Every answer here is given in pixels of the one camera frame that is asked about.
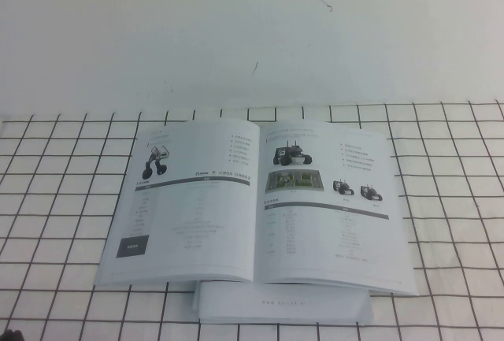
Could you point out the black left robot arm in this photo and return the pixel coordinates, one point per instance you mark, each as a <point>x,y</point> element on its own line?
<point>10,337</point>

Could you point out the white product catalogue book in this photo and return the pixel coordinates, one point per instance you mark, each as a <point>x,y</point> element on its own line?
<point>315,238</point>

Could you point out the closed white booklet with web address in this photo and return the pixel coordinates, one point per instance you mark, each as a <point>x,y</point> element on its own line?
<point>283,305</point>

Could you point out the white tablecloth with black grid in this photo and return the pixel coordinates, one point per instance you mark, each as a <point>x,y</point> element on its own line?
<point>453,238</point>

